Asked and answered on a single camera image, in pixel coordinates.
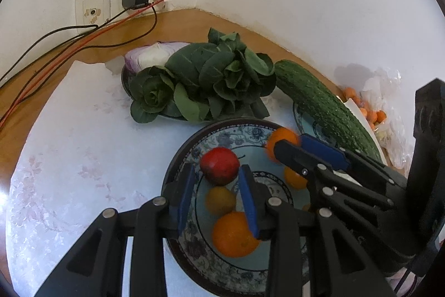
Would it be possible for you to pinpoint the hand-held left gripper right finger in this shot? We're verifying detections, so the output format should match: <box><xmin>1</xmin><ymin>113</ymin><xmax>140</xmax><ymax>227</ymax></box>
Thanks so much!
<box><xmin>238</xmin><ymin>164</ymin><xmax>397</xmax><ymax>297</ymax></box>

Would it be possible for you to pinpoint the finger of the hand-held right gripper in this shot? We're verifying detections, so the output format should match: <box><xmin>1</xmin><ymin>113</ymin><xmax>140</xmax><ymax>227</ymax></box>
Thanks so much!
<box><xmin>300</xmin><ymin>133</ymin><xmax>408</xmax><ymax>190</ymax></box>
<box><xmin>274</xmin><ymin>139</ymin><xmax>397</xmax><ymax>215</ymax></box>

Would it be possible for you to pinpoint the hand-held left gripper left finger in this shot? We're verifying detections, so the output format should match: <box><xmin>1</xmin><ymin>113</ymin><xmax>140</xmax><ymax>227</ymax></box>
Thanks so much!
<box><xmin>35</xmin><ymin>163</ymin><xmax>197</xmax><ymax>297</ymax></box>

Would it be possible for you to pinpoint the yellow-brown round fruit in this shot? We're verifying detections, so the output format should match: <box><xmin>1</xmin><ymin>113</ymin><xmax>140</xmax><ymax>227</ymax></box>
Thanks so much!
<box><xmin>205</xmin><ymin>186</ymin><xmax>237</xmax><ymax>217</ymax></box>

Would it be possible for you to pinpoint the red apple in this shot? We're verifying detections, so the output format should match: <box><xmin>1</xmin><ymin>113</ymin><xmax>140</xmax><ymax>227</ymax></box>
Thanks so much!
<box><xmin>199</xmin><ymin>147</ymin><xmax>241</xmax><ymax>186</ymax></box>

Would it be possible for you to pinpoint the large blue patterned plate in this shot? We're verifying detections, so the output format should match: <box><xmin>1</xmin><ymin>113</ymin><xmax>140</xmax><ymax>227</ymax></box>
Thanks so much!
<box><xmin>162</xmin><ymin>119</ymin><xmax>313</xmax><ymax>296</ymax></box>

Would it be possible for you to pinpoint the small blue patterned plate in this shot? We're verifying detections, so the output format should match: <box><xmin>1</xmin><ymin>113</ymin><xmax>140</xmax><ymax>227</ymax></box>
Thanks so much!
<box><xmin>292</xmin><ymin>101</ymin><xmax>388</xmax><ymax>165</ymax></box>

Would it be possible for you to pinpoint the green cucumber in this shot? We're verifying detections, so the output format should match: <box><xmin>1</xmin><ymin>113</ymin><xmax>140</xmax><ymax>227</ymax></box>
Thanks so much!
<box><xmin>274</xmin><ymin>60</ymin><xmax>385</xmax><ymax>163</ymax></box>

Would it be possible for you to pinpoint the pile of small tangerines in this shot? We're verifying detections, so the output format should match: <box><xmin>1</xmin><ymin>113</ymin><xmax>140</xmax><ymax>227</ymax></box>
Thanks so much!
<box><xmin>342</xmin><ymin>87</ymin><xmax>387</xmax><ymax>125</ymax></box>

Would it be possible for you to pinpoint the bunch of dark leafy greens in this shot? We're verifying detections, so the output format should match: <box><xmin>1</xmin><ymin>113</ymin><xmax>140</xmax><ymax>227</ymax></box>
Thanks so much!
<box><xmin>128</xmin><ymin>27</ymin><xmax>279</xmax><ymax>124</ymax></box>

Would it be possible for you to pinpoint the white floral tablecloth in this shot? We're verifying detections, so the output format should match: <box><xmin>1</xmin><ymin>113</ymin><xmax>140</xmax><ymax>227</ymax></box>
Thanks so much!
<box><xmin>5</xmin><ymin>60</ymin><xmax>383</xmax><ymax>297</ymax></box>

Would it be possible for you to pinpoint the cut purple cabbage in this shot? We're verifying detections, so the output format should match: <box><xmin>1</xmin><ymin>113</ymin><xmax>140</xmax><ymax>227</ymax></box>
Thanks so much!
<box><xmin>124</xmin><ymin>42</ymin><xmax>190</xmax><ymax>72</ymax></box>

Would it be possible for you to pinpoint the black charger cable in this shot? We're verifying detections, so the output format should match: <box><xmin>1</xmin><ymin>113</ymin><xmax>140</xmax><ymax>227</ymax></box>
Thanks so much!
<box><xmin>80</xmin><ymin>3</ymin><xmax>158</xmax><ymax>49</ymax></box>

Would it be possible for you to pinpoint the red cable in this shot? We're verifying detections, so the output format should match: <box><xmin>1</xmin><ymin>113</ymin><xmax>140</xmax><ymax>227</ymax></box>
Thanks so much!
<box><xmin>0</xmin><ymin>0</ymin><xmax>178</xmax><ymax>127</ymax></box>

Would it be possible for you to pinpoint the white antenna wall socket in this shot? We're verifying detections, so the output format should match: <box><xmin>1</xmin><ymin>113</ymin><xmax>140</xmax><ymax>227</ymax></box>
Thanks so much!
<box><xmin>75</xmin><ymin>0</ymin><xmax>112</xmax><ymax>27</ymax></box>

